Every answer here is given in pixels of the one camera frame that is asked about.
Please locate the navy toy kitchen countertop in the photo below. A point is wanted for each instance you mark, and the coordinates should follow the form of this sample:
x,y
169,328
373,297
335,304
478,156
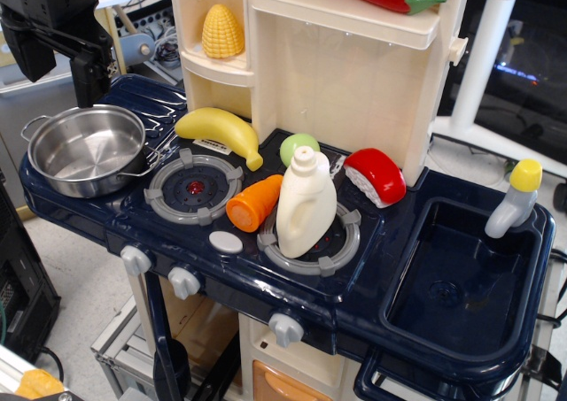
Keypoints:
x,y
342,314

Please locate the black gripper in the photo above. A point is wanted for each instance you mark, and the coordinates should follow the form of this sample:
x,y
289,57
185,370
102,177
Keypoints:
x,y
88,47

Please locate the cream toy detergent bottle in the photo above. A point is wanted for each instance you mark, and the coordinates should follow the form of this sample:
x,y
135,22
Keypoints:
x,y
307,204

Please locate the orange toy oven door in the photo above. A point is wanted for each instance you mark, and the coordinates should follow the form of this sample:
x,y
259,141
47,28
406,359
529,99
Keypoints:
x,y
272,385

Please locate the stainless steel pot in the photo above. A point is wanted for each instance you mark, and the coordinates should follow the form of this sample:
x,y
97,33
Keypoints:
x,y
89,152

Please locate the grey oval stove button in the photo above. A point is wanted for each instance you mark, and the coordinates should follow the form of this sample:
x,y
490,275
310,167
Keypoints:
x,y
225,242

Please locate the navy toy sink basin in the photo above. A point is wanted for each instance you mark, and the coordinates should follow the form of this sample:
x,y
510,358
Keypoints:
x,y
461,292

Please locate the cream toy kitchen shelf unit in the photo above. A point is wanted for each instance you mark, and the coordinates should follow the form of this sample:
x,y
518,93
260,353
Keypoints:
x,y
349,73

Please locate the left grey stove knob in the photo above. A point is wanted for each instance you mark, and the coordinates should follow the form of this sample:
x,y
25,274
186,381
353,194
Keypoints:
x,y
135,261

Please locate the grey toy faucet yellow cap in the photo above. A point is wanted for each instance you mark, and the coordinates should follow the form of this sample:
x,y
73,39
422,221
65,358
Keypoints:
x,y
516,206

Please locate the black computer case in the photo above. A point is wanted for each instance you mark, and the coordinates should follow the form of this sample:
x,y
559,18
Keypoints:
x,y
29,301

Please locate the right grey stove knob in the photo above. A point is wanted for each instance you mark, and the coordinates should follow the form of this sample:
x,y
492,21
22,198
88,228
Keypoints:
x,y
286,329

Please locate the yellow toy banana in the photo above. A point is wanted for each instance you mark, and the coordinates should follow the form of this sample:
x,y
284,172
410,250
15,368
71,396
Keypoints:
x,y
222,127

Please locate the green toy apple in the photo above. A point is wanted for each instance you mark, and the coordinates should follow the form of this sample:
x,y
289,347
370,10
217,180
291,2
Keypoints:
x,y
292,142

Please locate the middle grey stove knob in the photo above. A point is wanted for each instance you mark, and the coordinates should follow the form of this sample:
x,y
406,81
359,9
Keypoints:
x,y
184,283

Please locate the yellow toy corn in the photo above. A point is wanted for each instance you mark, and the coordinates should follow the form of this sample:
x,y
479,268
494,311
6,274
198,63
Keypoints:
x,y
222,36

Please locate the white pole stand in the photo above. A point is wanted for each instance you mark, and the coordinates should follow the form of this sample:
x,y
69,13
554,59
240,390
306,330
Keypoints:
x,y
460,126

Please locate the grey stove knob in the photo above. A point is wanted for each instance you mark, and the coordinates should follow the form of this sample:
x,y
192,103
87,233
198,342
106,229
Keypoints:
x,y
135,261
286,329
184,283

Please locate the red toy sushi piece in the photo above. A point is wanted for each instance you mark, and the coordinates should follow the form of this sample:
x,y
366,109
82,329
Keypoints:
x,y
376,176

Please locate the grey stove burner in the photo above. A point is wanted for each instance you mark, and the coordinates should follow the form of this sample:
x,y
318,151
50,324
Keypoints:
x,y
333,251
193,189

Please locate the aluminium frame cart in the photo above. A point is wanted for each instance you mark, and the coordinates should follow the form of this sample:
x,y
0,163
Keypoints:
x,y
123,354

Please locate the right grey stove burner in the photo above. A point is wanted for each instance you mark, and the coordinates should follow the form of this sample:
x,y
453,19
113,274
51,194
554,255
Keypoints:
x,y
333,251

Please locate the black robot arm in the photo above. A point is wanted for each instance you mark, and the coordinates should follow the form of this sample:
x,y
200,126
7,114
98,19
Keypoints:
x,y
56,14

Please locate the orange toy carrot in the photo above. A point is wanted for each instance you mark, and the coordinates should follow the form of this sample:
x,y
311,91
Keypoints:
x,y
248,210

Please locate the left grey stove burner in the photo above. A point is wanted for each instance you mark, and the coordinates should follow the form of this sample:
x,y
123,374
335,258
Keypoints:
x,y
193,189

